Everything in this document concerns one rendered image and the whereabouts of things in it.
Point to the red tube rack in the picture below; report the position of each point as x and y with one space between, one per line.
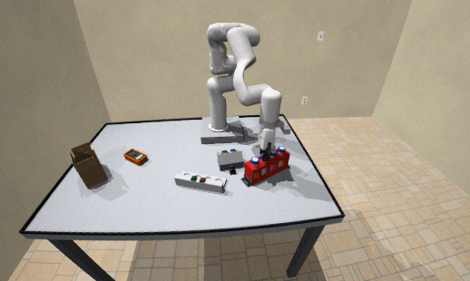
250 170

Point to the brown cardboard box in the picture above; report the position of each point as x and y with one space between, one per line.
91 170

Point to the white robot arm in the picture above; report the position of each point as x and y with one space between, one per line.
241 39

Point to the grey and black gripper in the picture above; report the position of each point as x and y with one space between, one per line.
266 141

